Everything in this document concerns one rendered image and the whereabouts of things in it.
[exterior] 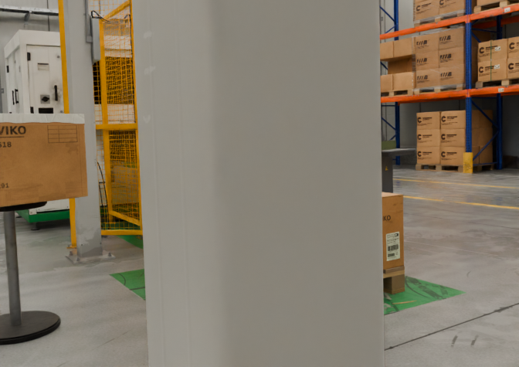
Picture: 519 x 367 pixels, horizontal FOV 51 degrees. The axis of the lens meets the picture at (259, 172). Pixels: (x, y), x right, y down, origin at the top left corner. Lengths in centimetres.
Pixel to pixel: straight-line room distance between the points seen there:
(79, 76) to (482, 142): 910
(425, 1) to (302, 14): 1189
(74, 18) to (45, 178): 188
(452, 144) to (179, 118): 1132
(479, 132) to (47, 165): 1005
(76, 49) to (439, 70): 868
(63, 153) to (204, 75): 246
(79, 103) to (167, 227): 391
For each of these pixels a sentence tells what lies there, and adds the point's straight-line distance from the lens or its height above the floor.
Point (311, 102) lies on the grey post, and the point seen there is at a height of 92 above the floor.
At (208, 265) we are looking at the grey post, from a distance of 29.
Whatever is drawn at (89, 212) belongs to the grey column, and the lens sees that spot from 427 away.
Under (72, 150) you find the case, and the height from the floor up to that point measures 85.
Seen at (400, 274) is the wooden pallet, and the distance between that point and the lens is 317.
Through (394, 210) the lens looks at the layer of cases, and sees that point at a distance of 307.
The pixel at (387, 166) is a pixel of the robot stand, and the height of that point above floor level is 63.
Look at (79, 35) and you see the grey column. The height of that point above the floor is 164.
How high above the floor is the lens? 91
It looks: 4 degrees down
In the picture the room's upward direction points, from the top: 2 degrees counter-clockwise
